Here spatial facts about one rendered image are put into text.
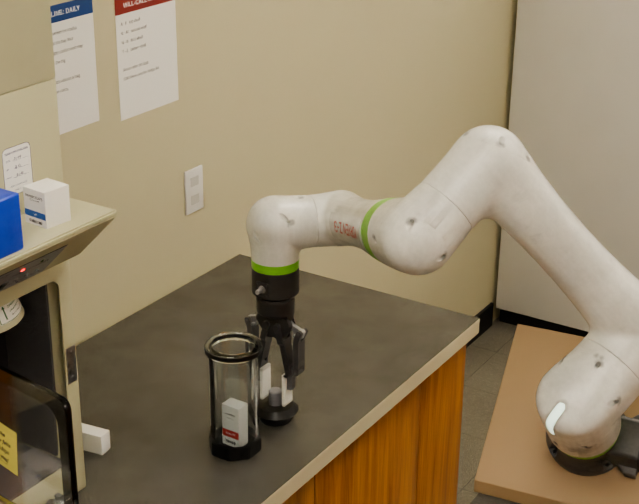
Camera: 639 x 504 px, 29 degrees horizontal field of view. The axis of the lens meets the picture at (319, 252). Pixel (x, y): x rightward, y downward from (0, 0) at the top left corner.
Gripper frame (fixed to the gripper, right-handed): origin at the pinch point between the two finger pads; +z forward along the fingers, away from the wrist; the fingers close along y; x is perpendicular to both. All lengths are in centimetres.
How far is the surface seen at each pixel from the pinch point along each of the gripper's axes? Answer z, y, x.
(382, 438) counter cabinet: 20.8, 11.4, 24.1
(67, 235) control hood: -49, -4, -51
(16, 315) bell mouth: -31, -18, -50
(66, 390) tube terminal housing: -13.9, -15.8, -42.2
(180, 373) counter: 7.4, -27.9, 4.5
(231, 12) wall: -56, -58, 67
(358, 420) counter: 7.6, 14.3, 8.5
